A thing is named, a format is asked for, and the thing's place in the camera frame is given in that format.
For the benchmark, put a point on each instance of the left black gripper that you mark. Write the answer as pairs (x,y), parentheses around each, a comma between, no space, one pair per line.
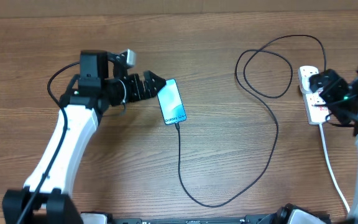
(137,91)

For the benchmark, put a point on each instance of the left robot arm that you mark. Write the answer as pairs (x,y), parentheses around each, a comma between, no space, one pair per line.
(102,82)

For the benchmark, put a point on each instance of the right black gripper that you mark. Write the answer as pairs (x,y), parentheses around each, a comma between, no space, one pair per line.
(331,85)

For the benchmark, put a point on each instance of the cardboard backdrop panel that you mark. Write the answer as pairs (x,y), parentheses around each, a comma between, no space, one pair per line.
(57,8)

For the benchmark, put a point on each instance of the white charger plug adapter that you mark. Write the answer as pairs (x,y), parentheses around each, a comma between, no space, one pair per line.
(305,85)

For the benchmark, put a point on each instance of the white power strip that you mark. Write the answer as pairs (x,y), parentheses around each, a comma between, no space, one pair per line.
(315,112)

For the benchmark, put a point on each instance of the Samsung Galaxy smartphone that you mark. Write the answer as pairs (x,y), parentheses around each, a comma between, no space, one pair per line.
(171,104)

